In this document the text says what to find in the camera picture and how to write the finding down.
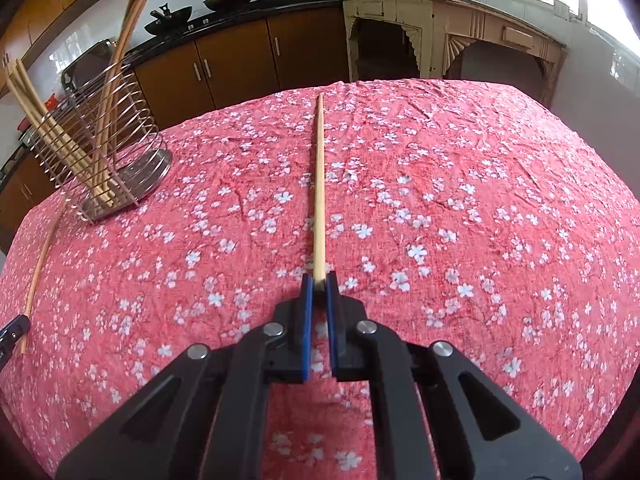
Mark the brown kitchen base cabinet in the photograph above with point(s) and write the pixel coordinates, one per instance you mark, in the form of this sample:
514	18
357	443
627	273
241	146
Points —
235	60

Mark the red container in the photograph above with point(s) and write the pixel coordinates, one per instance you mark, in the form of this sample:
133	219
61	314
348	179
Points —
52	101

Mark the black kitchen countertop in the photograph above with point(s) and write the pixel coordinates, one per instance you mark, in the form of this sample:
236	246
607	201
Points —
280	7

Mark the black wok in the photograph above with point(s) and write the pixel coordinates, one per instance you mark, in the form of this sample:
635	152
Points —
167	21

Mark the steel tray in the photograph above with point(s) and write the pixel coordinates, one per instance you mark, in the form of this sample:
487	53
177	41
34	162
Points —
87	57

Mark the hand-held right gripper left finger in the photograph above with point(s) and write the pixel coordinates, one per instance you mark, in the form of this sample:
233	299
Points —
306	310

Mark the brown wall cabinet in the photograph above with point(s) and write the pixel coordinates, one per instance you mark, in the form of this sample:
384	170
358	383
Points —
45	10

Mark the pink floral tablecloth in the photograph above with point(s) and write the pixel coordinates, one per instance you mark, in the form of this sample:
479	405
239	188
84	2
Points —
450	210

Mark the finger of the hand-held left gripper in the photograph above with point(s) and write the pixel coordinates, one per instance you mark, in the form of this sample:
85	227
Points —
12	329

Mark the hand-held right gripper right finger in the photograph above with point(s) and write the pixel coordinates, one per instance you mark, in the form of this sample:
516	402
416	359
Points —
332	310

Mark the cream wooden side table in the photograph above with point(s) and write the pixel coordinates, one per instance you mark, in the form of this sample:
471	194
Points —
420	17

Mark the window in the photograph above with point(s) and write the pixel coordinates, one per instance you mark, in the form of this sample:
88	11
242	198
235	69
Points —
600	5

